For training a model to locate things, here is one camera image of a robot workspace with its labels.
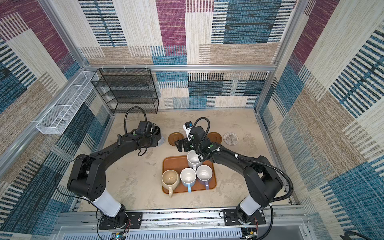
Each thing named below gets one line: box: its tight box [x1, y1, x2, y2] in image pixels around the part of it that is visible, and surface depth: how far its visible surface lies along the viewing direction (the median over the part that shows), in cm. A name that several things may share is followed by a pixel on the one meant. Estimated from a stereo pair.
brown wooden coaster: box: [168, 132, 184, 146], surface depth 106 cm
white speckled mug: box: [187, 150, 203, 172], surface depth 85 cm
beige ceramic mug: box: [161, 169, 180, 198], surface depth 80 cm
